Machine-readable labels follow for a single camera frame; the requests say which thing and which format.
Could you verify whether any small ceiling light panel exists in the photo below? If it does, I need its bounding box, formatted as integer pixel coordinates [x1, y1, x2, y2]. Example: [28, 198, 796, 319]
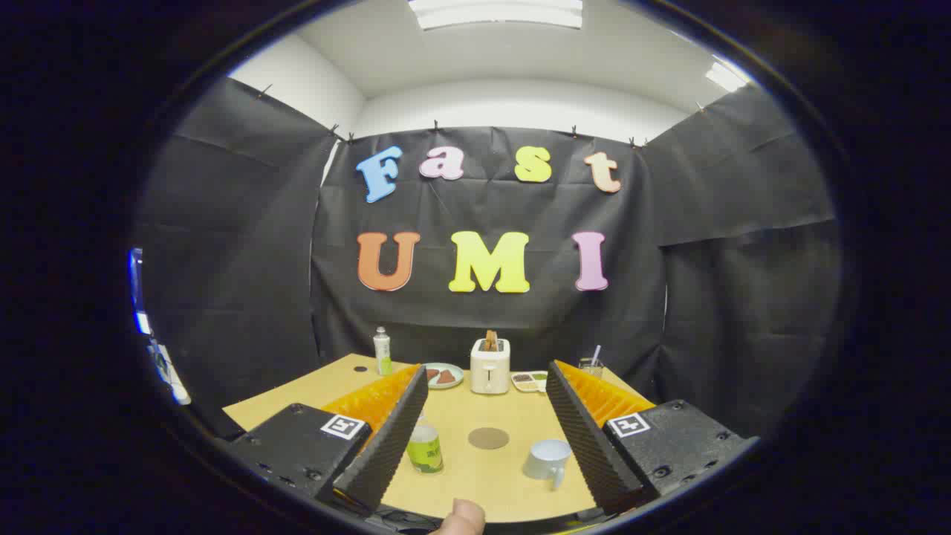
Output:
[704, 56, 751, 92]

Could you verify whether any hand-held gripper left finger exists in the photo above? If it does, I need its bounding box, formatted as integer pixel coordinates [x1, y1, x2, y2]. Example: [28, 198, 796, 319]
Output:
[223, 363, 430, 515]

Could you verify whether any wooden table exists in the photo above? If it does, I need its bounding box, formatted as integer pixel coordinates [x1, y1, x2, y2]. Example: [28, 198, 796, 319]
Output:
[223, 353, 658, 525]

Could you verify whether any pale green plate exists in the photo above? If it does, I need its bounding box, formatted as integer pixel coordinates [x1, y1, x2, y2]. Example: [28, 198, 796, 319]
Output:
[422, 362, 465, 390]

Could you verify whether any tall white green bottle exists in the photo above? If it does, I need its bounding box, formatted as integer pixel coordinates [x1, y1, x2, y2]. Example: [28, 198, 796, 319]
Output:
[373, 326, 393, 377]

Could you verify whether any white toaster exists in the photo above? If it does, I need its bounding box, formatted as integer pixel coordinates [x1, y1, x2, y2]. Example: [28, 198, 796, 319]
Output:
[470, 338, 512, 395]

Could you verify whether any large ceiling light panel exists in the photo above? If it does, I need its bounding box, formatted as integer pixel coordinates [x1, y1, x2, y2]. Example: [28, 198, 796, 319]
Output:
[407, 0, 584, 30]

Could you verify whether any green label juice bottle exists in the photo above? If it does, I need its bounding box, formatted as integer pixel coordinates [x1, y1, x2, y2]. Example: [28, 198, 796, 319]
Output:
[406, 416, 444, 475]

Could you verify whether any black backdrop cloth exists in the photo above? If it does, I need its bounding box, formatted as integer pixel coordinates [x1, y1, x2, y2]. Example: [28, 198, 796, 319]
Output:
[137, 78, 840, 439]

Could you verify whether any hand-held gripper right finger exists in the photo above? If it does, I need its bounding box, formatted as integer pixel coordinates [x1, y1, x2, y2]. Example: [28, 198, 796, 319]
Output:
[546, 360, 760, 516]

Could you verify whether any pale blue cup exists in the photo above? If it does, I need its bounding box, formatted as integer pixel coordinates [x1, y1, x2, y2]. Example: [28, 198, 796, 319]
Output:
[522, 438, 573, 491]

